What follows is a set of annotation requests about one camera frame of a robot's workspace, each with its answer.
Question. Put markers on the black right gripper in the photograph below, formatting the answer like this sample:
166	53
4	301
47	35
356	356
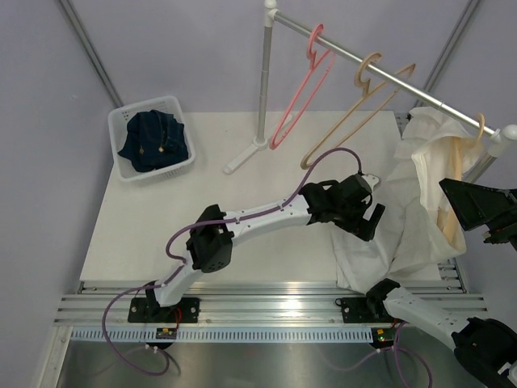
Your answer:
477	204

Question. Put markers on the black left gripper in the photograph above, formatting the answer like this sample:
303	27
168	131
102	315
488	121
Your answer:
359	226

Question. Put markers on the white satin garment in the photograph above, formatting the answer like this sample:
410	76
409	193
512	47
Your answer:
360	265

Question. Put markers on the dark blue denim skirt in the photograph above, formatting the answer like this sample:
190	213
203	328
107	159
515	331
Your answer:
154	140

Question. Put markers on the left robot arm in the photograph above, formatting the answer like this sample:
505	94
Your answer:
215	234

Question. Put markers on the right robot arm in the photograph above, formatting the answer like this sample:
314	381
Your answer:
485	348

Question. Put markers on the cream white garment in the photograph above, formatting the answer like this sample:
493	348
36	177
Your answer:
434	146

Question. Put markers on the silver clothes rack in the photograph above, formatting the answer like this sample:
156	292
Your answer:
500	139

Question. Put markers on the white plastic basket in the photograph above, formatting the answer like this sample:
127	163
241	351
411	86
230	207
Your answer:
117	121

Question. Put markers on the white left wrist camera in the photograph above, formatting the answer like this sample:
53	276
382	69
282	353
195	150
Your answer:
371	180

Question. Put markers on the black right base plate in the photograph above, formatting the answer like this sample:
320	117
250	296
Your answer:
362	310

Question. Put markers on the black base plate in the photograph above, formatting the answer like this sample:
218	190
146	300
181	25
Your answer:
142	311
362	310

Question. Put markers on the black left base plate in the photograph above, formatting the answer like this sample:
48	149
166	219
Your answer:
142	311

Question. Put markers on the aluminium mounting rail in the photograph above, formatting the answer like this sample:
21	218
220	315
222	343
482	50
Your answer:
267	304

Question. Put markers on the white slotted cable duct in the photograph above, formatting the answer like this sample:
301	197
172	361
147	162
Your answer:
243	335

